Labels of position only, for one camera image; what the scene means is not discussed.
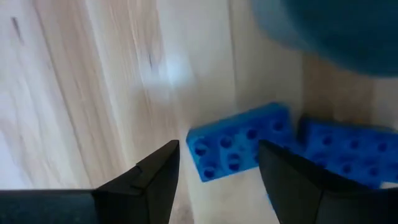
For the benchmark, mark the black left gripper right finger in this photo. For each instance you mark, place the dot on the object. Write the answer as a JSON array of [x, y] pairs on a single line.
[[326, 205]]

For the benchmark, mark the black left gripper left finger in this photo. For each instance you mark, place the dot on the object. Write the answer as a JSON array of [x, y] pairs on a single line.
[[109, 208]]

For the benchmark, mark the blue long toy brick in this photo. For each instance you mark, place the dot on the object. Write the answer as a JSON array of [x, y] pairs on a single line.
[[348, 146], [236, 146]]

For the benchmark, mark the teal plastic bin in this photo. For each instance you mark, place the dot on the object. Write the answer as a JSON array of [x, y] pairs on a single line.
[[342, 31]]

